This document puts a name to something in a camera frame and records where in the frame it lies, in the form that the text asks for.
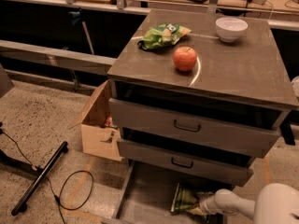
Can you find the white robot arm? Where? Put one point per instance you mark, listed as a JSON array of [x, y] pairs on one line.
[[275, 204]]

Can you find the brown cardboard box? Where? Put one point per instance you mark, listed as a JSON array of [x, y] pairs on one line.
[[98, 133]]

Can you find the grey top drawer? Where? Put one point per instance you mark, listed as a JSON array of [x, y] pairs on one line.
[[242, 139]]

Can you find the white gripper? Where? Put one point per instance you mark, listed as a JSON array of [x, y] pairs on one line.
[[207, 203]]

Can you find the grey metal drawer cabinet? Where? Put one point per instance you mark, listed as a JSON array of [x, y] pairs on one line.
[[244, 82]]

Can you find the grey drawer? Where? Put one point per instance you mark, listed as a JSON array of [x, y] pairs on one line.
[[213, 170], [148, 193], [242, 139]]

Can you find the black stand leg bar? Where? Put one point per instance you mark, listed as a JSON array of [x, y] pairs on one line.
[[21, 206]]

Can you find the red apple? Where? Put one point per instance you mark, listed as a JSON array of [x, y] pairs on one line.
[[184, 59]]

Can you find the grey bottom drawer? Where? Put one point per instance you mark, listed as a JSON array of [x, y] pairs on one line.
[[148, 193]]

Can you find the light green snack bag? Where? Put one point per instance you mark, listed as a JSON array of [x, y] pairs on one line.
[[163, 35]]

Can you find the white ceramic bowl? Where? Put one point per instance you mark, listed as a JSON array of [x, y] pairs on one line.
[[230, 29]]

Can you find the grey middle drawer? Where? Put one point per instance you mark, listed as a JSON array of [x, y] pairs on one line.
[[213, 170]]

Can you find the grey metal rail beam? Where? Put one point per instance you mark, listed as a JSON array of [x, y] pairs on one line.
[[62, 58]]

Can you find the green jalapeno chip bag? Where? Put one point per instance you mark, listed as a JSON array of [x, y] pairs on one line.
[[188, 200]]

